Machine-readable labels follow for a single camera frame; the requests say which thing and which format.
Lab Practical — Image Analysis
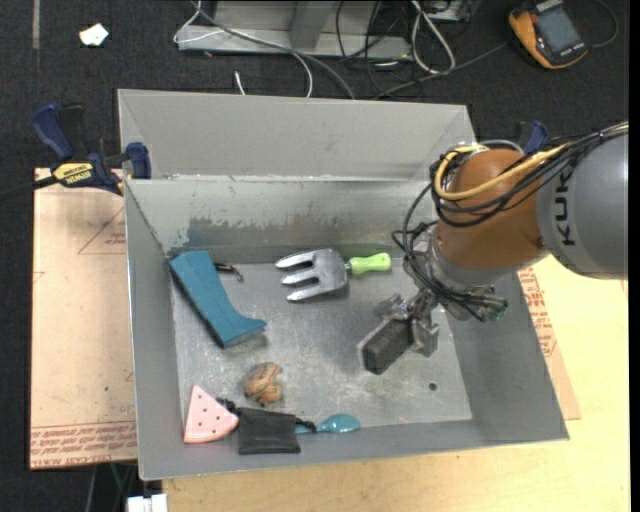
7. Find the tan toy pretzel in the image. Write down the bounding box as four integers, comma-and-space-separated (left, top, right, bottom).
241, 360, 286, 408

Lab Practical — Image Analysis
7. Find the brown cardboard board red print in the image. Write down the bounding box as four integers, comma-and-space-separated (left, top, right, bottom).
29, 167, 584, 472

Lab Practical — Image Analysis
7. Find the metal garden fork green handle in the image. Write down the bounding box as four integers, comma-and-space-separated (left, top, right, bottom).
273, 246, 393, 303

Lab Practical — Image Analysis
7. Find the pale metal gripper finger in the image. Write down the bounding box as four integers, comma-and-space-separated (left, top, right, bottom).
374, 293, 409, 322
411, 319, 442, 359

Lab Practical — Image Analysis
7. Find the grey metal bin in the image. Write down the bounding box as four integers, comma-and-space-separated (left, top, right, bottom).
117, 88, 571, 482

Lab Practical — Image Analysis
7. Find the pink toy watermelon slice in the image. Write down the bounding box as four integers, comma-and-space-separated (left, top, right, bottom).
182, 383, 241, 445

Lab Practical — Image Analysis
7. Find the small black and orange clip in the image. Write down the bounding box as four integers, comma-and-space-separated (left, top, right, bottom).
213, 261, 246, 284

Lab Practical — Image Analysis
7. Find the black drawstring pouch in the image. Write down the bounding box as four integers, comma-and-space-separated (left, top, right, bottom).
215, 397, 318, 457

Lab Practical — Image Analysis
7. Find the dark grey rectangular block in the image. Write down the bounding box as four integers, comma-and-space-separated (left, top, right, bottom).
360, 316, 417, 377

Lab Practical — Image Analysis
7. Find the teal plastic spoon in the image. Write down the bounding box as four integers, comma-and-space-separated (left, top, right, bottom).
294, 413, 362, 436

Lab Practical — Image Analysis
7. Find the teal boot-shaped block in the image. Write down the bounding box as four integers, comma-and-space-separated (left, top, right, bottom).
168, 249, 269, 350

